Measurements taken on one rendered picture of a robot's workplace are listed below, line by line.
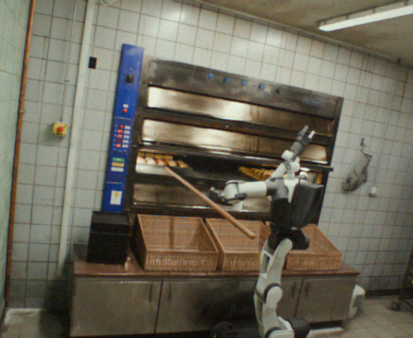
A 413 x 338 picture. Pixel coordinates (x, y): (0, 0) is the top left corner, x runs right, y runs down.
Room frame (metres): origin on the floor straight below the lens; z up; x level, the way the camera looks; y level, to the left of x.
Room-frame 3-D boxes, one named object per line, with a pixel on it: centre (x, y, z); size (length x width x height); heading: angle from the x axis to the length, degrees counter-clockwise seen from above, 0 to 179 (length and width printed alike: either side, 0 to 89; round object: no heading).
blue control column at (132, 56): (3.76, 1.03, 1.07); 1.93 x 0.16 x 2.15; 22
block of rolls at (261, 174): (3.91, -0.66, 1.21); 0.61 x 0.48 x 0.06; 22
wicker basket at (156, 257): (2.83, 0.15, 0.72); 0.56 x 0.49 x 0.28; 111
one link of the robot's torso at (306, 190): (2.44, -0.61, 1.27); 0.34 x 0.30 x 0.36; 147
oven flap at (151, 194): (3.28, -0.28, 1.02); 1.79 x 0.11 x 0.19; 112
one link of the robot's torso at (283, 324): (2.50, -0.68, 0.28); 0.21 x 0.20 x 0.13; 112
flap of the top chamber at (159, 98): (3.28, -0.28, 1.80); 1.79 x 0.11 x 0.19; 112
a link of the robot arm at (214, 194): (2.51, -0.11, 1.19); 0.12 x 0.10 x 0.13; 77
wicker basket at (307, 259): (3.26, -0.96, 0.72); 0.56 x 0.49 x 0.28; 110
